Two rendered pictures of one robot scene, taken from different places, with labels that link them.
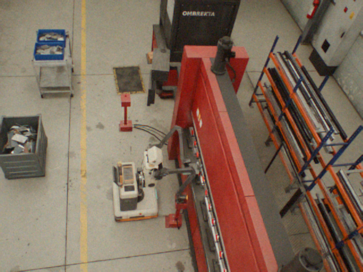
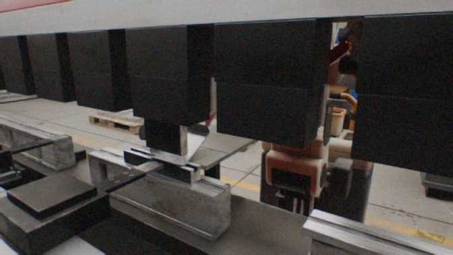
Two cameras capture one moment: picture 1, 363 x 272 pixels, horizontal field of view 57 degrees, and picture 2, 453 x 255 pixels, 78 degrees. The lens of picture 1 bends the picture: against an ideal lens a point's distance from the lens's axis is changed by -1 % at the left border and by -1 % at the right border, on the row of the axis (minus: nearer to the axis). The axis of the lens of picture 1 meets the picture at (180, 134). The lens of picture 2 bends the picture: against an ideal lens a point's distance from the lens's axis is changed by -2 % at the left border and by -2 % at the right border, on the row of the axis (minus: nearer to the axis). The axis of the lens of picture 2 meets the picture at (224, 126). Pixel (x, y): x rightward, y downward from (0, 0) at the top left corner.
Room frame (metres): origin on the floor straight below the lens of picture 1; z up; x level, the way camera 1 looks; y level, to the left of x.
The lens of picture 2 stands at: (3.26, -0.64, 1.23)
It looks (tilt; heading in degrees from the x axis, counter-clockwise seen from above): 16 degrees down; 141
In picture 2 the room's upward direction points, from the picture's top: straight up
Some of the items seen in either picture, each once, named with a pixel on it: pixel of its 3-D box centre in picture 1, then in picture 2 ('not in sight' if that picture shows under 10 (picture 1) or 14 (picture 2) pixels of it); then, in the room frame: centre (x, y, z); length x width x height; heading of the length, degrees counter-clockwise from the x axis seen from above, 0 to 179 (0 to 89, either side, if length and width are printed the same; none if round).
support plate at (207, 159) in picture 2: (190, 169); (209, 142); (2.71, -0.25, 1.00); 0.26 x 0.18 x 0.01; 108
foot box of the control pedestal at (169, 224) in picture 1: (173, 220); not in sight; (2.33, -0.17, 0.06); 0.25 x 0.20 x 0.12; 101
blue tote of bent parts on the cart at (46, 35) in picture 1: (51, 38); not in sight; (5.05, 2.76, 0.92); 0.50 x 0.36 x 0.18; 109
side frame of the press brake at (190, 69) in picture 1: (201, 110); not in sight; (3.74, -0.25, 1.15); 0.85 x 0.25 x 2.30; 108
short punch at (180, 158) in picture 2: not in sight; (165, 137); (2.76, -0.39, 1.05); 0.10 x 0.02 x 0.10; 18
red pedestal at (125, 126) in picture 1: (125, 113); not in sight; (4.02, 1.05, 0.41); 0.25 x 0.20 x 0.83; 108
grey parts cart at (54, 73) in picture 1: (54, 65); not in sight; (4.82, 2.69, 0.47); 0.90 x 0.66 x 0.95; 19
